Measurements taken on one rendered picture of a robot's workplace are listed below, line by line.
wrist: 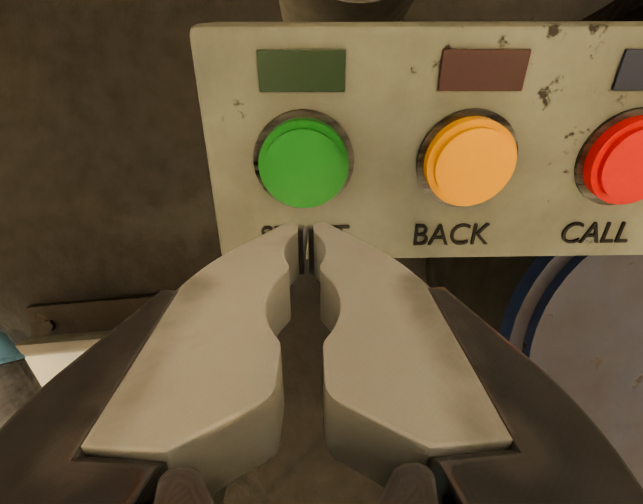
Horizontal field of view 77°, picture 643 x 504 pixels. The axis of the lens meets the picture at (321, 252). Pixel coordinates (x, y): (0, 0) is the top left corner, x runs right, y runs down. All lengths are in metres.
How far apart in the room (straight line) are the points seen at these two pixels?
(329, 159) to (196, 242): 0.67
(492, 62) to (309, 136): 0.08
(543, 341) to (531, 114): 0.28
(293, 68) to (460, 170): 0.08
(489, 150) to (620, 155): 0.06
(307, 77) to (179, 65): 0.68
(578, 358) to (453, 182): 0.31
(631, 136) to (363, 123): 0.11
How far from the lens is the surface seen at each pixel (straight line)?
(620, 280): 0.47
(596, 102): 0.22
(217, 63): 0.19
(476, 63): 0.19
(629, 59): 0.22
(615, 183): 0.23
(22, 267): 0.99
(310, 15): 0.34
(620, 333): 0.49
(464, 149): 0.19
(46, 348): 0.83
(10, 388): 0.60
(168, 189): 0.84
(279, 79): 0.18
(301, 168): 0.18
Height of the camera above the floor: 0.79
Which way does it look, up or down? 79 degrees down
